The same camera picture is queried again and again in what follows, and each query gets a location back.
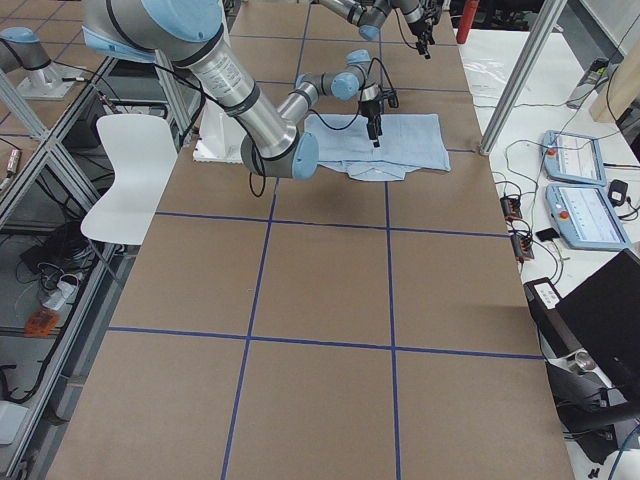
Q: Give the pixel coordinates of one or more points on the light blue button-up shirt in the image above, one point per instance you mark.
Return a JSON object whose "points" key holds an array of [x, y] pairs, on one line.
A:
{"points": [[409, 142]]}

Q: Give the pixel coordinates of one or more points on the blue teach pendant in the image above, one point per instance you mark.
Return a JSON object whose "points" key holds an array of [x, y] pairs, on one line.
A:
{"points": [[573, 158], [584, 217]]}

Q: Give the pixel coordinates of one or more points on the aluminium frame post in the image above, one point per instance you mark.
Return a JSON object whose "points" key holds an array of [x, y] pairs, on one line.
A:
{"points": [[534, 44]]}

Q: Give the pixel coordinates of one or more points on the white plastic chair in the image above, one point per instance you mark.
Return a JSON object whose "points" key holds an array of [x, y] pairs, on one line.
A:
{"points": [[142, 152]]}

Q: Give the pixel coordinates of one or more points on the orange device on floor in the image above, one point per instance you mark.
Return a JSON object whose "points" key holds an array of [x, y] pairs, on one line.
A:
{"points": [[41, 323]]}

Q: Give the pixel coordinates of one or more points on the second grey robot base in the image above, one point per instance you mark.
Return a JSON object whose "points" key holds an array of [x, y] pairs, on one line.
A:
{"points": [[22, 49]]}

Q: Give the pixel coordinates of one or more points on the clear plastic bag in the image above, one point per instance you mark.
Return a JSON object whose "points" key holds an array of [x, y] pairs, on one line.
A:
{"points": [[486, 77]]}

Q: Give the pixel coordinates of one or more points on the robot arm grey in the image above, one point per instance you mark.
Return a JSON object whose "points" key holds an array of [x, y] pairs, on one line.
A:
{"points": [[191, 35], [369, 17]]}

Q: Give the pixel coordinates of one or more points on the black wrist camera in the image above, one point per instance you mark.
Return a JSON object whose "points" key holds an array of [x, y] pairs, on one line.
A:
{"points": [[389, 96]]}

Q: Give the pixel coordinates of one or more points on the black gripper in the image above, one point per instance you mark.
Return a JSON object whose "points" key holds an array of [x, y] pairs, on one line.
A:
{"points": [[418, 28], [371, 109]]}

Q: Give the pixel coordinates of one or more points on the lower blue teach pendant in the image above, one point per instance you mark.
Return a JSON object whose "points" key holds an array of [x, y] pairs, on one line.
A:
{"points": [[584, 217]]}

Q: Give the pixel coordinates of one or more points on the red cylinder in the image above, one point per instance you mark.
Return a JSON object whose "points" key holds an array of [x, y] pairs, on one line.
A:
{"points": [[466, 20]]}

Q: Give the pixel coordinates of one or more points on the upper blue teach pendant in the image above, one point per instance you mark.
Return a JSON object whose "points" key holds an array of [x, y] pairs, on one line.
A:
{"points": [[573, 158]]}

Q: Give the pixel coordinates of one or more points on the black laptop computer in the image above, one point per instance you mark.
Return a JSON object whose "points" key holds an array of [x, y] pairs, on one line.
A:
{"points": [[603, 315]]}

